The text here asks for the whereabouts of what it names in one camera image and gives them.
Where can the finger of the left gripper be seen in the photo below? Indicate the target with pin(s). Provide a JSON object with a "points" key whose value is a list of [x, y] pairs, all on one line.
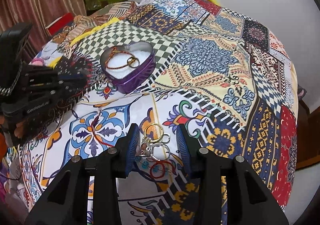
{"points": [[72, 76], [70, 87]]}

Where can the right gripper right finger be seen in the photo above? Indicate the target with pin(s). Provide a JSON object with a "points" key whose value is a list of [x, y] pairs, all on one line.
{"points": [[188, 147]]}

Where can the gold and silver jewelry pile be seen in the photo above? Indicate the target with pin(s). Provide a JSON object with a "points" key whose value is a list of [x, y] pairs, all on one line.
{"points": [[155, 143]]}

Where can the red box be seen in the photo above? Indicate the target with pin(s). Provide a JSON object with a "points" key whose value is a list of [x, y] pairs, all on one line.
{"points": [[57, 25]]}

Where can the dark bag on floor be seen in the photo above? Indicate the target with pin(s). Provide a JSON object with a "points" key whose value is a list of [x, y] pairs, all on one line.
{"points": [[301, 92]]}

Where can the brown striped blanket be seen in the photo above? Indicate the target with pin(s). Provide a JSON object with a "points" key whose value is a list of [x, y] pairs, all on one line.
{"points": [[82, 24]]}

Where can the yellow cloth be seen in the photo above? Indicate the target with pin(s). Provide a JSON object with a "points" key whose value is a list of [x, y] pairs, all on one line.
{"points": [[52, 52]]}

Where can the colourful patchwork bed cover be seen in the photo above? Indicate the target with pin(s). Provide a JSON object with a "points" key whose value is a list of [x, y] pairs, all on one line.
{"points": [[223, 75]]}

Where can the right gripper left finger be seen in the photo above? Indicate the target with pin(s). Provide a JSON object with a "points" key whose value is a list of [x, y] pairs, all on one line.
{"points": [[127, 146]]}

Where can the purple heart-shaped tin box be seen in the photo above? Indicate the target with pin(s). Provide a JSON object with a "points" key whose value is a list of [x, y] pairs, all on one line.
{"points": [[128, 66]]}

